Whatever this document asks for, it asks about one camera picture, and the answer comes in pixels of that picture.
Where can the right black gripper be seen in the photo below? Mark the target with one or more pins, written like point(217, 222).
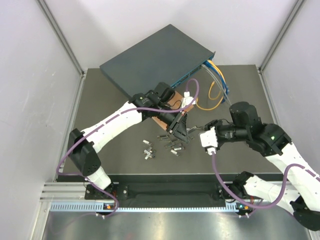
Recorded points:
point(216, 123)

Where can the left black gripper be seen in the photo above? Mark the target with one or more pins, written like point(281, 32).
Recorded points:
point(178, 125)

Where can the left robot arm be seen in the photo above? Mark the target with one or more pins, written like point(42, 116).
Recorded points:
point(85, 144)

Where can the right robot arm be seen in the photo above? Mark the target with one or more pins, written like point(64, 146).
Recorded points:
point(299, 193)

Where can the SFP module pile centre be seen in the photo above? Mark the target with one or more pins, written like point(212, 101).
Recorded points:
point(174, 145)

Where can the wooden board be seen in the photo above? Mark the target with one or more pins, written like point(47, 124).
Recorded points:
point(174, 103)

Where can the black table mat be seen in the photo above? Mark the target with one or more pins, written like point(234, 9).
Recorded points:
point(125, 153)

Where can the SFP module cluster left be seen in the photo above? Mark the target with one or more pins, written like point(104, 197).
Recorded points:
point(149, 153)

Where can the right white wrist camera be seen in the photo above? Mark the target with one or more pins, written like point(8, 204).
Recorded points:
point(209, 141)

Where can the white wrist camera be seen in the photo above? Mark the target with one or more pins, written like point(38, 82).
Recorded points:
point(187, 100)
point(209, 141)

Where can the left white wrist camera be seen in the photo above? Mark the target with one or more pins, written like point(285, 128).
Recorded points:
point(187, 100)

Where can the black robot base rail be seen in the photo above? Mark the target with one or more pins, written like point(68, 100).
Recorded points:
point(162, 191)

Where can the dark blue network switch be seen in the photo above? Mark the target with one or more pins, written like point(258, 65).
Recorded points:
point(168, 56)

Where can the perforated cable duct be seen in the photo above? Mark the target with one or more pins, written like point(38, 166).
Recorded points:
point(108, 207)

